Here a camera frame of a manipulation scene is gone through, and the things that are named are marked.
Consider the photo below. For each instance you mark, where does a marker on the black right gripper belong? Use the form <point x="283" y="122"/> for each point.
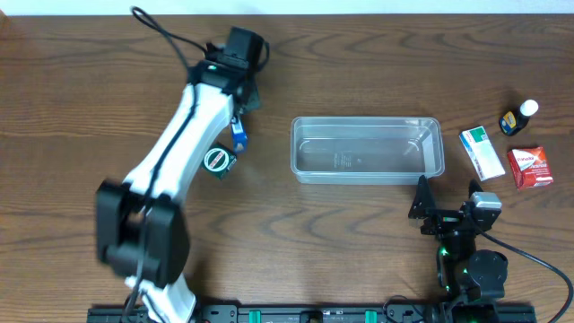
<point x="445" y="217"/>

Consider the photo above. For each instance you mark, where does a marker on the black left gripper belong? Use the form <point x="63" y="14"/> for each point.
<point x="251" y="99"/>

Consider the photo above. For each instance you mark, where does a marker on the white green medicine box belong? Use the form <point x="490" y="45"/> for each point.
<point x="481" y="153"/>

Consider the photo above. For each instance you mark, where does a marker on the blue KoolFever box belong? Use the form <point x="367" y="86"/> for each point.
<point x="239" y="135"/>

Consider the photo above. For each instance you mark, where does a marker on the red Panadol box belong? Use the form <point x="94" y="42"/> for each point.
<point x="530" y="167"/>

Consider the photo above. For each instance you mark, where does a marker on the clear plastic container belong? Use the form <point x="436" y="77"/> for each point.
<point x="366" y="150"/>

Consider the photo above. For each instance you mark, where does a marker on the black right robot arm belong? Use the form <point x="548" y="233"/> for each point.
<point x="473" y="278"/>

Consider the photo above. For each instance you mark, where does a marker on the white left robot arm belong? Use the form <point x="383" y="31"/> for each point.
<point x="141" y="232"/>

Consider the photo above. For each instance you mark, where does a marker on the dark syrup bottle white cap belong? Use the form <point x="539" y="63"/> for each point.
<point x="515" y="120"/>

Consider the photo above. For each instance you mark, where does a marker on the black mounting rail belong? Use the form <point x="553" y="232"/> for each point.
<point x="391" y="313"/>

